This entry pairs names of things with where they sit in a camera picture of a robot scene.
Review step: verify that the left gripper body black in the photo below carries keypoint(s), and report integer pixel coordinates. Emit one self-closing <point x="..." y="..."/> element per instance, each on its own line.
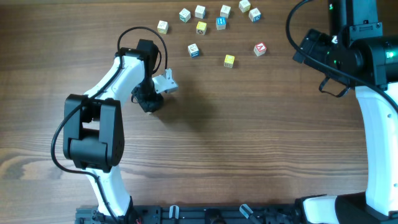
<point x="143" y="94"/>

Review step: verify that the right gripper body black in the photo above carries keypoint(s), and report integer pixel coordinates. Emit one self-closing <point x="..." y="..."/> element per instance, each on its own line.
<point x="319" y="45"/>

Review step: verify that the blue block number 2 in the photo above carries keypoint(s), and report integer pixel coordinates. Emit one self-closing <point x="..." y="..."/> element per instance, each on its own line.
<point x="193" y="50"/>

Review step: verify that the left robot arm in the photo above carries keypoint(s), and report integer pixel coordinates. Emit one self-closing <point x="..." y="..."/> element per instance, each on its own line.
<point x="93" y="133"/>

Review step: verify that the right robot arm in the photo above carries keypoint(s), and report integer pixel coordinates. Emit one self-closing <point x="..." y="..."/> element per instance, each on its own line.
<point x="356" y="54"/>

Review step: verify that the red block letter A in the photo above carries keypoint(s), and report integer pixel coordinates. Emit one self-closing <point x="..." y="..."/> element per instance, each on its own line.
<point x="260" y="49"/>

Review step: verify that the blue letter block far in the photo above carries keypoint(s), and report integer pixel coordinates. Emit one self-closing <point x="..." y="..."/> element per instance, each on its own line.
<point x="254" y="14"/>

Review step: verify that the yellow-edged block letter L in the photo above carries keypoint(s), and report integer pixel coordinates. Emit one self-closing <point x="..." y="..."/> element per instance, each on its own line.
<point x="163" y="27"/>

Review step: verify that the yellow-sided white block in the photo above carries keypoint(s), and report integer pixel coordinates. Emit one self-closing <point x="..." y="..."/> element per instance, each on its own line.
<point x="244" y="5"/>

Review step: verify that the yellow top picture block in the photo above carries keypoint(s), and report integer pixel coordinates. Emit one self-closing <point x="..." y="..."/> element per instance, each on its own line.
<point x="201" y="28"/>

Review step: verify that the green-edged white block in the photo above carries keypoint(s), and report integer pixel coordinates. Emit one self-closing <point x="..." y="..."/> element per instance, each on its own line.
<point x="185" y="15"/>

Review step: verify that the yellow top letter block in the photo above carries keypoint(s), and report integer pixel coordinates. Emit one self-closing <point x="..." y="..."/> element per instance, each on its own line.
<point x="229" y="61"/>

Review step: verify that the green block letter N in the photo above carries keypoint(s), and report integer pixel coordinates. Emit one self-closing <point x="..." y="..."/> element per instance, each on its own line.
<point x="225" y="11"/>

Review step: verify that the blue-sided white block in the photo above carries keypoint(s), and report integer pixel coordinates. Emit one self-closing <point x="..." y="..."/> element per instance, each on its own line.
<point x="200" y="12"/>

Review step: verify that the blue top block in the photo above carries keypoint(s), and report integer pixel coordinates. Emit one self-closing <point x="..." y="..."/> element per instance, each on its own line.
<point x="220" y="23"/>

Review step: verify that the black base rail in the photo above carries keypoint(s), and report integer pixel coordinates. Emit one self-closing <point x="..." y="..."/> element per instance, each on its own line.
<point x="278" y="214"/>

